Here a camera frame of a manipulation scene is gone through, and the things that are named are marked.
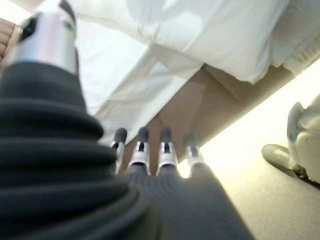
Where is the white duvet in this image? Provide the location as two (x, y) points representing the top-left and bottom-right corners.
(67, 0), (291, 85)

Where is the brown upholstered bed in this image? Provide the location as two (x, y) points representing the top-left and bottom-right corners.
(74, 0), (320, 142)

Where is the brown upholstered bed base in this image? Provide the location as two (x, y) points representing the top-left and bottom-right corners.
(119, 62), (294, 174)

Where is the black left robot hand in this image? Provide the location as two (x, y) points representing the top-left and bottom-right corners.
(0, 0), (256, 240)

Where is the brown tufted headboard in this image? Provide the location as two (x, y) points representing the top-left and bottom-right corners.
(0, 17), (19, 66)

